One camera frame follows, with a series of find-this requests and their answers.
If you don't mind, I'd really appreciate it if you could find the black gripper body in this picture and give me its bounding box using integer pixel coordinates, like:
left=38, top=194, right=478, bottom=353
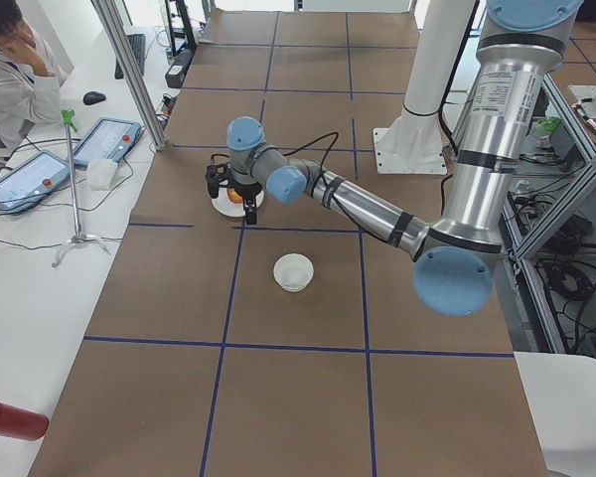
left=230, top=180, right=261, bottom=202

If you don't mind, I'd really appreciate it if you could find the red yellow apple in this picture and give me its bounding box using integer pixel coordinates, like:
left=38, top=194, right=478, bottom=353
left=226, top=189, right=243, bottom=204

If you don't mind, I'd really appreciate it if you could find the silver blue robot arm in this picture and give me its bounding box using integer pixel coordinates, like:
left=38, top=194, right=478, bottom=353
left=225, top=1, right=580, bottom=316

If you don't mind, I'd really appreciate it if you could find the white round plate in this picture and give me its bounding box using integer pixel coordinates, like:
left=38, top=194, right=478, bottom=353
left=212, top=188, right=244, bottom=218

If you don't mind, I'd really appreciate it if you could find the black box on table edge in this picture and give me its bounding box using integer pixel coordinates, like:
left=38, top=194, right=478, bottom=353
left=165, top=49, right=193, bottom=89

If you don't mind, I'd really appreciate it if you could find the far teach pendant tablet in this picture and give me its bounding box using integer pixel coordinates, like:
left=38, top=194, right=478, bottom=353
left=74, top=117, right=142, bottom=167

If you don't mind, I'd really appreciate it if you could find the teach pendant tablet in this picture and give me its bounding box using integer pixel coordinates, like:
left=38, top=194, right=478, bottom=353
left=0, top=150, right=71, bottom=214
left=74, top=117, right=142, bottom=167

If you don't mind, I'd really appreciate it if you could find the black computer mouse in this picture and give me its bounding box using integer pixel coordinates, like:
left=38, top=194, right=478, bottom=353
left=82, top=91, right=107, bottom=105

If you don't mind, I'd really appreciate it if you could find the black keyboard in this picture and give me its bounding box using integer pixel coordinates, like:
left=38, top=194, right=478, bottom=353
left=113, top=33, right=147, bottom=80

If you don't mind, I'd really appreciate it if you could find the silver stand with green clip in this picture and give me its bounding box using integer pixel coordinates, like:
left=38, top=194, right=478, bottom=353
left=52, top=109, right=110, bottom=268

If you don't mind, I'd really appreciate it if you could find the near teach pendant tablet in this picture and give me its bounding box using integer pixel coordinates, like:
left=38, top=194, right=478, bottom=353
left=0, top=150, right=71, bottom=214

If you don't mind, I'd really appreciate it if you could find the person in white coat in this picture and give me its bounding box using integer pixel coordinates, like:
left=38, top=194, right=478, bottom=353
left=0, top=1, right=66, bottom=148

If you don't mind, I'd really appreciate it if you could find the red cylinder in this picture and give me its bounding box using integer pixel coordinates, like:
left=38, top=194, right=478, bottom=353
left=0, top=402, right=49, bottom=441

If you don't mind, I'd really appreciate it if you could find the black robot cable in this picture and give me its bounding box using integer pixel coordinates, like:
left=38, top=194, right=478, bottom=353
left=290, top=131, right=341, bottom=200

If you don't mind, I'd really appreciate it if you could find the aluminium frame post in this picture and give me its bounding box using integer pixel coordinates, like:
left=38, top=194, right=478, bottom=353
left=92, top=0, right=167, bottom=151

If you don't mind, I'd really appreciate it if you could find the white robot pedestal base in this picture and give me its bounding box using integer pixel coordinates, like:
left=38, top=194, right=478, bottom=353
left=373, top=0, right=479, bottom=175

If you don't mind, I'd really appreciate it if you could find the aluminium frame rack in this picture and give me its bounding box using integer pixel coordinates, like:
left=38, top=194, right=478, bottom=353
left=504, top=77, right=596, bottom=353

